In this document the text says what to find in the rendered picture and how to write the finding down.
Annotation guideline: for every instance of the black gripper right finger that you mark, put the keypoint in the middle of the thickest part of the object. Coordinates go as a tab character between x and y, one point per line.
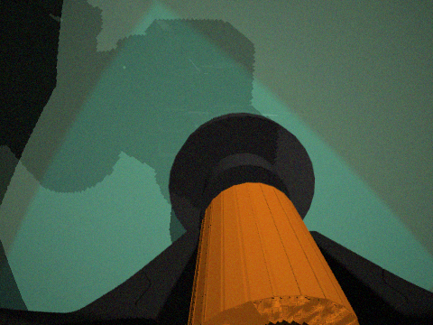
377	296

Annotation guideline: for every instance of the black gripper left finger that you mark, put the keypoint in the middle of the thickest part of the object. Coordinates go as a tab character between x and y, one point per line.
159	294

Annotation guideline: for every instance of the orange knob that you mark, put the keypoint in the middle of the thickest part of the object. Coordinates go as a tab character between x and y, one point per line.
259	265

